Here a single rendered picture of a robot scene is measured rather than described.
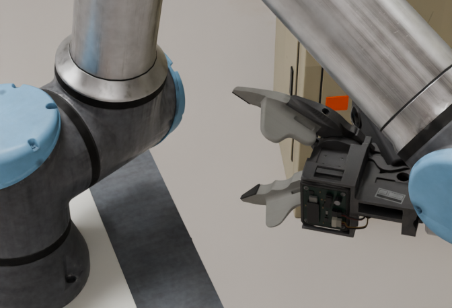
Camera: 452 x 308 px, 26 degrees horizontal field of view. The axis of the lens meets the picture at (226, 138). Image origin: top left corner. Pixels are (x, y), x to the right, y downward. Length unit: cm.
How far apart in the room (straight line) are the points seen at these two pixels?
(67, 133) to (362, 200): 47
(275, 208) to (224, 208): 132
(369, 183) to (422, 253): 136
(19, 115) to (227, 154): 130
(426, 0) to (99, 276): 93
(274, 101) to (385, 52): 22
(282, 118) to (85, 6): 36
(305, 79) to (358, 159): 112
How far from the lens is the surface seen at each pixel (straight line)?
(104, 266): 141
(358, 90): 77
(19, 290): 133
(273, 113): 95
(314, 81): 206
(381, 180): 95
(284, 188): 103
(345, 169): 93
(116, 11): 119
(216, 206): 235
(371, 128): 100
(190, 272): 142
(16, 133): 121
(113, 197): 153
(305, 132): 95
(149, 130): 134
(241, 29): 292
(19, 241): 128
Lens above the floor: 167
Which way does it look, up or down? 41 degrees down
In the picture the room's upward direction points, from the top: straight up
